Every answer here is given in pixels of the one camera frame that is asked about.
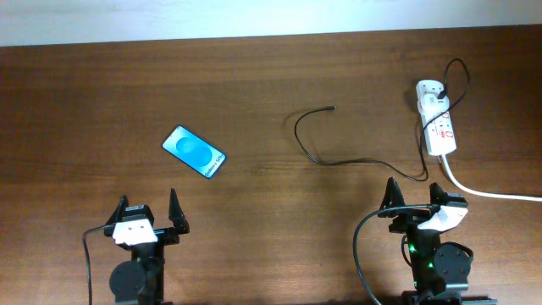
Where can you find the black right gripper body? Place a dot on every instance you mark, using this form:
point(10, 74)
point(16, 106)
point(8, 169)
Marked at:
point(411, 221)

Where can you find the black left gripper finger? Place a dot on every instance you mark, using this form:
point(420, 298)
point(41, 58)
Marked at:
point(176, 215)
point(118, 213)

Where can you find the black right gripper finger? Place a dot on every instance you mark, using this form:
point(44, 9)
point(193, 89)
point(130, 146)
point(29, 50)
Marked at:
point(437, 196)
point(392, 200)

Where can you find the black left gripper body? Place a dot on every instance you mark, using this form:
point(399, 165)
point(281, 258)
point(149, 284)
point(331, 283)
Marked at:
point(165, 235)

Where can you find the blue Galaxy smartphone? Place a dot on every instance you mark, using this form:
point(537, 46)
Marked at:
point(193, 151)

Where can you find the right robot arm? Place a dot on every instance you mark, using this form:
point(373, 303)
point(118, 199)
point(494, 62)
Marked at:
point(440, 269)

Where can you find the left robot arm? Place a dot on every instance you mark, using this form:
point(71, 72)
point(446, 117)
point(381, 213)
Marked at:
point(140, 280)

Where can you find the white USB charger adapter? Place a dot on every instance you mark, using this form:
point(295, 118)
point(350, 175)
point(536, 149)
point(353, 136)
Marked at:
point(431, 105)

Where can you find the white power strip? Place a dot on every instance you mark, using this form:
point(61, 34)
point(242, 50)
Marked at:
point(439, 135)

